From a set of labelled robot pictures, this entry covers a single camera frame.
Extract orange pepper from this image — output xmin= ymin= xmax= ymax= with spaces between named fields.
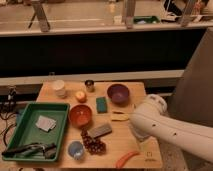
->
xmin=115 ymin=151 xmax=139 ymax=169

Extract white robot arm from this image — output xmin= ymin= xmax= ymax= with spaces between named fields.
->
xmin=130 ymin=94 xmax=213 ymax=163

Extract small metal cup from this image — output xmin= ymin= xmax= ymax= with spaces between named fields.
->
xmin=85 ymin=80 xmax=95 ymax=92

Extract white paper cup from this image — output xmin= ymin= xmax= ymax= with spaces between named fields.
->
xmin=52 ymin=80 xmax=67 ymax=98

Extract purple bowl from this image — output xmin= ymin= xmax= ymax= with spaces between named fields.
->
xmin=107 ymin=84 xmax=130 ymax=104

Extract green sponge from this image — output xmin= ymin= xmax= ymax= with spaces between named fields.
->
xmin=96 ymin=97 xmax=107 ymax=113

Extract yellow apple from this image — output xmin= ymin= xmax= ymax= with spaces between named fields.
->
xmin=75 ymin=91 xmax=87 ymax=103

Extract orange bowl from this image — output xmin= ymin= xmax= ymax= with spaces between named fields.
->
xmin=68 ymin=105 xmax=92 ymax=128

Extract grey sanding block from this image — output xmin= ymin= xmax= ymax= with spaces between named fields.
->
xmin=88 ymin=123 xmax=112 ymax=138

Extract bunch of dark grapes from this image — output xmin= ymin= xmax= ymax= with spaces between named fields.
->
xmin=81 ymin=130 xmax=106 ymax=155

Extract small blue bowl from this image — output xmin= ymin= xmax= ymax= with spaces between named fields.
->
xmin=68 ymin=141 xmax=84 ymax=160

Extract green plastic tray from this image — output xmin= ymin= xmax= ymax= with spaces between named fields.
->
xmin=2 ymin=102 xmax=69 ymax=162

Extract green bin in background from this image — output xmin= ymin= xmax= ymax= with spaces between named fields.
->
xmin=133 ymin=16 xmax=160 ymax=24

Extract white folded cloth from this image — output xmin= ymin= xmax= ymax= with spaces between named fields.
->
xmin=36 ymin=116 xmax=57 ymax=132

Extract black handled tool in tray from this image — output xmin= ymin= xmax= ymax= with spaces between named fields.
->
xmin=2 ymin=143 xmax=56 ymax=159

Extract black cables at left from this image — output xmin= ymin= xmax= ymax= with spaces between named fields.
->
xmin=0 ymin=85 xmax=18 ymax=148

